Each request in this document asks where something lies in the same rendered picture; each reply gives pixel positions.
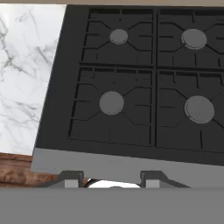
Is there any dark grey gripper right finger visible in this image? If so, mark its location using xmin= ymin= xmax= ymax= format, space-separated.
xmin=139 ymin=170 xmax=190 ymax=189

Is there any white round knob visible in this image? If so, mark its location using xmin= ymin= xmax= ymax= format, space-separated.
xmin=87 ymin=178 xmax=140 ymax=189

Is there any black gas hob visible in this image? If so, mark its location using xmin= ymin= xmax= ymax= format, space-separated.
xmin=31 ymin=3 xmax=224 ymax=189

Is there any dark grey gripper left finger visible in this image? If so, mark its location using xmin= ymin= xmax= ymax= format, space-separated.
xmin=37 ymin=170 xmax=86 ymax=189

